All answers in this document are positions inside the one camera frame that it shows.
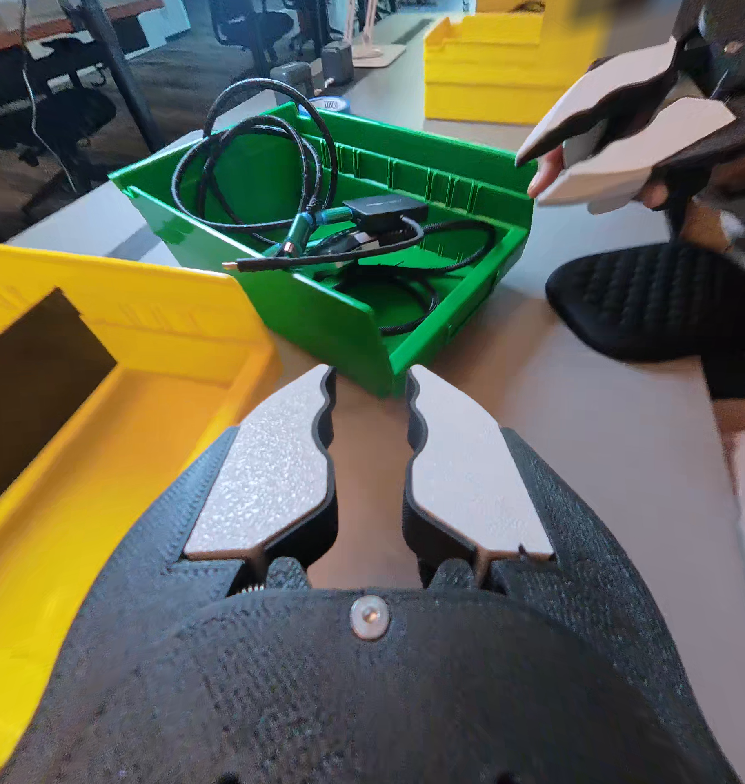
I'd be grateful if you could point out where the black bin divider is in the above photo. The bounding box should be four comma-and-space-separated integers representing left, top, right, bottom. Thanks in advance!
0, 288, 118, 515

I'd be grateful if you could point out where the black HDMI cable green plug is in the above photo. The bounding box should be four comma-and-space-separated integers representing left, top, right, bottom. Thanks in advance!
171, 78, 342, 261

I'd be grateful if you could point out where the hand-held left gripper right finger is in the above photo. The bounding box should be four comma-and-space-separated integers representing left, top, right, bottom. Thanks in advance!
403, 364, 554, 567

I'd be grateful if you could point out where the green plastic bin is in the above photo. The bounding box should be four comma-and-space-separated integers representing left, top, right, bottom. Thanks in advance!
109, 101, 538, 399

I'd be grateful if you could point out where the black foam pad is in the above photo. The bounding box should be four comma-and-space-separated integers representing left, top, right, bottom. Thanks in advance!
545, 239, 745, 365

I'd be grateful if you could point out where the person's right hand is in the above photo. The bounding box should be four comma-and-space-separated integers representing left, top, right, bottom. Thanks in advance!
526, 147, 674, 212

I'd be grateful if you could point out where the black office chair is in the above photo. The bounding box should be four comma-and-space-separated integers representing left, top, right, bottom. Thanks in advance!
11, 37, 118, 170
211, 0, 295, 62

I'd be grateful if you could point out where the small black box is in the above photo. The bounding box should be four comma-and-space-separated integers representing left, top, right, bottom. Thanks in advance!
269, 62, 312, 94
320, 41, 355, 84

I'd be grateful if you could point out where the black adapter box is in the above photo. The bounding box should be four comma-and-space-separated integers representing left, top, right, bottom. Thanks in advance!
222, 193, 498, 338

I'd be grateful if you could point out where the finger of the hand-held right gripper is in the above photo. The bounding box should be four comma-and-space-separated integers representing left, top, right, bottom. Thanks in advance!
516, 37, 682, 169
534, 96, 738, 207

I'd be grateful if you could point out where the wooden office desk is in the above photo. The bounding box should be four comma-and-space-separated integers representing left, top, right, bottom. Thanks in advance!
0, 0, 167, 154

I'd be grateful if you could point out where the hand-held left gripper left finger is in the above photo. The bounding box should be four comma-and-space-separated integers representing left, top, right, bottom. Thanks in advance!
184, 364, 339, 564

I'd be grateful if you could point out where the white panel stand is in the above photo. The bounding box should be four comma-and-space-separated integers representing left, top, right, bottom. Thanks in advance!
348, 0, 407, 68

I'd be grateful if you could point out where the yellow plastic bin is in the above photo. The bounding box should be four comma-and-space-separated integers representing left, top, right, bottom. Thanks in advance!
0, 242, 281, 775
424, 10, 618, 126

